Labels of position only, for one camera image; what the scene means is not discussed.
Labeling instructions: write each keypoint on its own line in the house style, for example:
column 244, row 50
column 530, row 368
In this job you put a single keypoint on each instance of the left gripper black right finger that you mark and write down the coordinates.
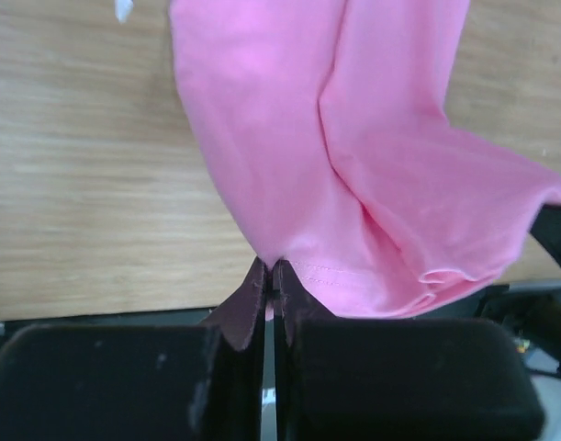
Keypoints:
column 416, row 379

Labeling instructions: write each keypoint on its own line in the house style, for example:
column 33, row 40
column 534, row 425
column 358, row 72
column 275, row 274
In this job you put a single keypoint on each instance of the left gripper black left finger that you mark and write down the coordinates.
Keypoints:
column 140, row 382

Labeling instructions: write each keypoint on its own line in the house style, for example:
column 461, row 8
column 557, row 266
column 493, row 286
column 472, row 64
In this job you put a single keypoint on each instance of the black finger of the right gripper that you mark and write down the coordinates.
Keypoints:
column 546, row 230

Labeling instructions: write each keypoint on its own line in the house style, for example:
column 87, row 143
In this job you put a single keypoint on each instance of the pink t-shirt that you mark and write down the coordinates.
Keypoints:
column 323, row 128

